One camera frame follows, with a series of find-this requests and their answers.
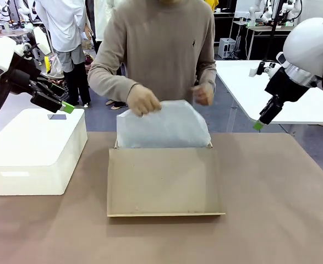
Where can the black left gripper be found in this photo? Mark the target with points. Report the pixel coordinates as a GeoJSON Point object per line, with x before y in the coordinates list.
{"type": "Point", "coordinates": [23, 82]}

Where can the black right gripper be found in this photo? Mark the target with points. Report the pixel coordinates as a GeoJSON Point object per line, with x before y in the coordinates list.
{"type": "Point", "coordinates": [285, 88]}

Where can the white tissue paper sheet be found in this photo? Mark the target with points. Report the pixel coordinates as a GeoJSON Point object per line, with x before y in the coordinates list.
{"type": "Point", "coordinates": [164, 129]}

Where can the beige cardboard shoe box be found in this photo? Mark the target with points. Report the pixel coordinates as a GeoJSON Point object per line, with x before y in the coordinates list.
{"type": "Point", "coordinates": [164, 181]}

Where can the person's left forearm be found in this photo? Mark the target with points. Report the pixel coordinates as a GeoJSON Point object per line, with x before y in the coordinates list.
{"type": "Point", "coordinates": [208, 74]}

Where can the person's right forearm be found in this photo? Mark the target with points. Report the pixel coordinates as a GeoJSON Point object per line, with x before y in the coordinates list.
{"type": "Point", "coordinates": [109, 85]}

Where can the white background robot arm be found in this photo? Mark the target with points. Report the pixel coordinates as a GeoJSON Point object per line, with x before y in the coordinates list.
{"type": "Point", "coordinates": [290, 8]}
{"type": "Point", "coordinates": [253, 11]}

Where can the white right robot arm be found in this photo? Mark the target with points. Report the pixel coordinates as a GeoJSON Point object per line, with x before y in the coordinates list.
{"type": "Point", "coordinates": [309, 41]}

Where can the white foam box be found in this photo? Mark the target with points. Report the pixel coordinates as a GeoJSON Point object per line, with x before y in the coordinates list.
{"type": "Point", "coordinates": [34, 143]}

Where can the person's left hand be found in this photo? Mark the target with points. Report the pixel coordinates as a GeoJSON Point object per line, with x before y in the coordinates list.
{"type": "Point", "coordinates": [203, 93]}

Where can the person's right hand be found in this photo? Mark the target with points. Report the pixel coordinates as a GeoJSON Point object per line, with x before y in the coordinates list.
{"type": "Point", "coordinates": [144, 100]}

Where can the white plastic bag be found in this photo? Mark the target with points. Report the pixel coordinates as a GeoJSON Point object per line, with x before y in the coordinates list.
{"type": "Point", "coordinates": [55, 67]}

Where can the white table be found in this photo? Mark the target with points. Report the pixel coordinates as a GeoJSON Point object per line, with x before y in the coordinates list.
{"type": "Point", "coordinates": [241, 82]}

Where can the patterned cloth pile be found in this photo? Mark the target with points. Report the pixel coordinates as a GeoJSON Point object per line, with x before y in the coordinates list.
{"type": "Point", "coordinates": [89, 61]}

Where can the background workbench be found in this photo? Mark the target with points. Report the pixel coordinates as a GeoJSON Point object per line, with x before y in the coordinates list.
{"type": "Point", "coordinates": [257, 44]}

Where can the black pole stand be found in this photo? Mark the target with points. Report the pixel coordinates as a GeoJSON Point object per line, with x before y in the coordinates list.
{"type": "Point", "coordinates": [272, 41]}

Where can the figure in white shirt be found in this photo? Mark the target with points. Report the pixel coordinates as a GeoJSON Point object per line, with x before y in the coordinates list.
{"type": "Point", "coordinates": [65, 24]}

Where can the cluttered background table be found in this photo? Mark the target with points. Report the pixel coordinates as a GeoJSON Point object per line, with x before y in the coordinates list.
{"type": "Point", "coordinates": [10, 34]}

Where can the white cup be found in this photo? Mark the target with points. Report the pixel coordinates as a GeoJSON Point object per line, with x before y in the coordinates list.
{"type": "Point", "coordinates": [6, 27]}

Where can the yellow garment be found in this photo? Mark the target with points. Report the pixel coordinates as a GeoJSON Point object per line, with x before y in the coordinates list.
{"type": "Point", "coordinates": [214, 4]}

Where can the person in beige sweater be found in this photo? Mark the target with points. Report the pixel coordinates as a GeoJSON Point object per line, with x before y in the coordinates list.
{"type": "Point", "coordinates": [161, 49]}

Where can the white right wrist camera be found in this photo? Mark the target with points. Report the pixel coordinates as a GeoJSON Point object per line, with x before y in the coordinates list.
{"type": "Point", "coordinates": [261, 66]}

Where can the small white frame cabinet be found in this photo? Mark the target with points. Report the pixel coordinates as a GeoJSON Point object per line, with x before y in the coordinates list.
{"type": "Point", "coordinates": [227, 48]}

